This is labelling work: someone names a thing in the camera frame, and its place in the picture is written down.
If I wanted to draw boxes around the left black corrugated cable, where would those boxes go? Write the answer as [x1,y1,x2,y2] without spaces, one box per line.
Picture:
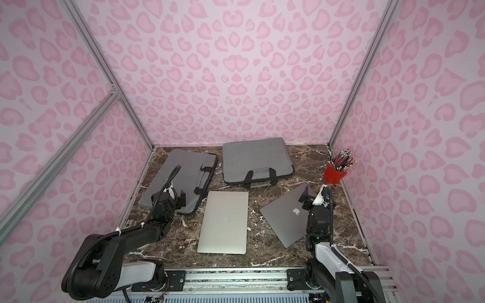
[66,164,182,300]

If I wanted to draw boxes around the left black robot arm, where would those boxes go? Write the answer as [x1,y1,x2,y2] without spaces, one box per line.
[61,190,186,300]

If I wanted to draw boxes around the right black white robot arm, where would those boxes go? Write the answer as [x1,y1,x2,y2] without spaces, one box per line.
[299,185,385,302]

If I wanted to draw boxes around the black laptop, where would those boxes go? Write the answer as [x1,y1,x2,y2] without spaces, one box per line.
[260,183,316,248]

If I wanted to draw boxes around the grey laptop bag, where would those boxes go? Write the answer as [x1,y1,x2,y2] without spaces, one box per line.
[222,138,294,188]
[138,149,218,215]

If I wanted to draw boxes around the red pen cup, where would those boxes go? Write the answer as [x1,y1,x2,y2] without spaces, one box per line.
[323,163,347,185]

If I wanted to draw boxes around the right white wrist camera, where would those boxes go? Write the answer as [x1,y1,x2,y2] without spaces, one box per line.
[312,184,333,209]

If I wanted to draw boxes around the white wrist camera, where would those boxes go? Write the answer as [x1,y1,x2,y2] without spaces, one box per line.
[164,183,178,201]
[312,184,333,209]

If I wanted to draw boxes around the silver laptop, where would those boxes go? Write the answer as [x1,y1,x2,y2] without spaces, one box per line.
[197,191,249,255]

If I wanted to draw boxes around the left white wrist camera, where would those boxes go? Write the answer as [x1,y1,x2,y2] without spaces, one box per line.
[164,183,178,201]

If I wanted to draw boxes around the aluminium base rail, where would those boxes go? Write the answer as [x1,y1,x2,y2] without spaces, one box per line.
[132,266,381,299]

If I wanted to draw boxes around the bundle of pens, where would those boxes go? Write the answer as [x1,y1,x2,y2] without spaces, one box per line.
[328,148,356,172]

